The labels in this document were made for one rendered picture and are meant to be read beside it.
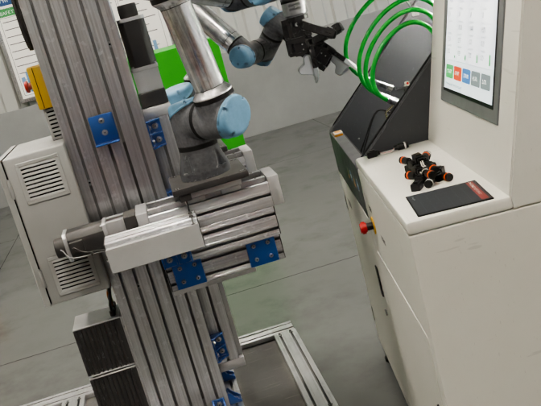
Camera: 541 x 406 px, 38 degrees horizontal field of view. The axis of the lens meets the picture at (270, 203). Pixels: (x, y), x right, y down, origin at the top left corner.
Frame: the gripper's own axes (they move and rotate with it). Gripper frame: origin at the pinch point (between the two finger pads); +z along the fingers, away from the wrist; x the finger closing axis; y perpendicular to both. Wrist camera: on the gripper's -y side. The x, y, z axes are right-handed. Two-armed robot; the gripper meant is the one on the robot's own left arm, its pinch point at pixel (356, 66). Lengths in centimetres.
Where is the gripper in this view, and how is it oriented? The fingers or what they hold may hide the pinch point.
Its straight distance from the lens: 262.3
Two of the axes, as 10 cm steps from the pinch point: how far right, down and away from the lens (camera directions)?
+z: 8.1, 5.7, -1.2
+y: -5.5, 8.2, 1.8
